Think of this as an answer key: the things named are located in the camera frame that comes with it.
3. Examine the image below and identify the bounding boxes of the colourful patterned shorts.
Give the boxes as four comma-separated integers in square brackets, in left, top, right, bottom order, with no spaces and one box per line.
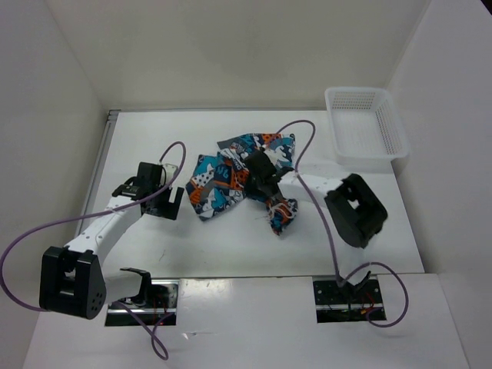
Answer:
[185,133,298,234]

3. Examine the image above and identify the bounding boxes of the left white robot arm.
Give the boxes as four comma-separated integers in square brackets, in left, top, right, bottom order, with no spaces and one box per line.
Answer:
[39,162,185,320]

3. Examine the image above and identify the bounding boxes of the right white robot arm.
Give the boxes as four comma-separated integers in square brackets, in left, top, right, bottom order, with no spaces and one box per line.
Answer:
[244,150,388,302]

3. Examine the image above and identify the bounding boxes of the white perforated plastic basket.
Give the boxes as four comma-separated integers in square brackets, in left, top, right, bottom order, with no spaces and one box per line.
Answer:
[324,87,410,168]

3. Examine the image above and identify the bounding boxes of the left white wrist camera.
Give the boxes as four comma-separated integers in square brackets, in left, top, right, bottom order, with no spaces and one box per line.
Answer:
[161,163,178,184]

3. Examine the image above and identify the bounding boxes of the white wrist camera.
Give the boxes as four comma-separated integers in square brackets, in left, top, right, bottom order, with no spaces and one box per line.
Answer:
[161,163,178,184]
[264,150,281,169]

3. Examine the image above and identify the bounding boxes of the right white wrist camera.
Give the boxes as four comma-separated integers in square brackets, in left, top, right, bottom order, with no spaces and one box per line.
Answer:
[264,150,281,169]

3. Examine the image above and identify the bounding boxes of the aluminium table edge rail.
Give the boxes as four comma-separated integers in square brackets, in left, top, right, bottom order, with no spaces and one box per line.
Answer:
[81,109,121,215]

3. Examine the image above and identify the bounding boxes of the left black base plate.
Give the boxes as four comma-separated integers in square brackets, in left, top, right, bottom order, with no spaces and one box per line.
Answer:
[105,279,180,327]

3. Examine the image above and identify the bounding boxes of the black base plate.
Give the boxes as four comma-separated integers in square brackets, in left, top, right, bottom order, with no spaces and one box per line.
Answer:
[105,279,180,327]
[312,273,387,324]

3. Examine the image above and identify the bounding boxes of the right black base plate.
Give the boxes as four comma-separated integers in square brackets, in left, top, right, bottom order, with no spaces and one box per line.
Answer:
[312,273,387,324]

